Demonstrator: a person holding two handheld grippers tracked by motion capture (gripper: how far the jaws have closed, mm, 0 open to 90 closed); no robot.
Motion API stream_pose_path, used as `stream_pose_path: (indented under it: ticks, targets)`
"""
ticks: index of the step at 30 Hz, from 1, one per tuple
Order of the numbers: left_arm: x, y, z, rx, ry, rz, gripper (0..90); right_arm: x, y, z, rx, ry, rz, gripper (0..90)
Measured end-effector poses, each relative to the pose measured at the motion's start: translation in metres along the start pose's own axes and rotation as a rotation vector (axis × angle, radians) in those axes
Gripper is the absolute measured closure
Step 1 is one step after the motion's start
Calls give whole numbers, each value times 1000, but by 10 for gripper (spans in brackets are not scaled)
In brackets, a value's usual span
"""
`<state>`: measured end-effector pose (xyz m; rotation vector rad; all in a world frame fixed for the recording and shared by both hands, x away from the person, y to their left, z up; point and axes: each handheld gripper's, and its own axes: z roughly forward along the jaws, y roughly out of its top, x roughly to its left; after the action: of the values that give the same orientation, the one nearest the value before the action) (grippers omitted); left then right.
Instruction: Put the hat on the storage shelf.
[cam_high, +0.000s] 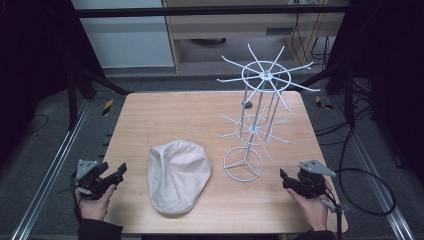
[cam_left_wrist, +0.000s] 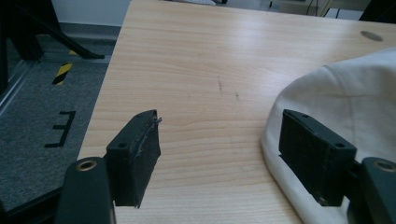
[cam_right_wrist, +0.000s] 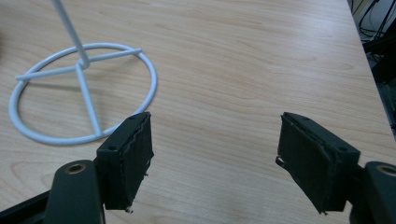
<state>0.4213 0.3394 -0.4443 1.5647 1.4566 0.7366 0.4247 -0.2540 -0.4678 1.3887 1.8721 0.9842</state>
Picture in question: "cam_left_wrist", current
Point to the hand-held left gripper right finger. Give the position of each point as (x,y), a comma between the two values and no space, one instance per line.
(311,155)

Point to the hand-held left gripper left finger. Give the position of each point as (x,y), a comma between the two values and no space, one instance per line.
(134,161)

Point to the white cloth garment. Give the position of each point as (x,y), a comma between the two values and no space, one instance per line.
(345,93)

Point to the black tape floor mark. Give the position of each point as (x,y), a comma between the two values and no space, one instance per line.
(66,127)

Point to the yellow black hazard tape strip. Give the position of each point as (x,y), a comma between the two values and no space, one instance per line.
(63,73)

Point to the small yellow tape piece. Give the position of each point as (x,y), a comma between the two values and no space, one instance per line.
(73,52)

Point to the dark chair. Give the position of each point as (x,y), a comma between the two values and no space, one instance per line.
(379,11)

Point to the black metal stand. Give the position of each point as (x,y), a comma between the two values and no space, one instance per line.
(26,34)

